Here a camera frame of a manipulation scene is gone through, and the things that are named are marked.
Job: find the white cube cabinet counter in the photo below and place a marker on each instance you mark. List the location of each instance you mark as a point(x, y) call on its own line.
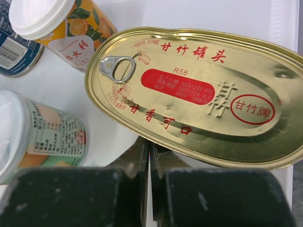
point(55, 83)

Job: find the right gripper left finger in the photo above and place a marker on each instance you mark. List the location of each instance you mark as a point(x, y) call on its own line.
point(110, 196)

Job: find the oval gold tin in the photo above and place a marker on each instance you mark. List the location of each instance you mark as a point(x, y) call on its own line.
point(224, 99)

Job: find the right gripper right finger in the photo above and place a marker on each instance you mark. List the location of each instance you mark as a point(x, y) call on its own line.
point(183, 196)

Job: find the green can white lid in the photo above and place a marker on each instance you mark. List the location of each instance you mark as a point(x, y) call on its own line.
point(36, 135)

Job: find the orange can white lid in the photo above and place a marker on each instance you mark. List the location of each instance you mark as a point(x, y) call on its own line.
point(72, 29)

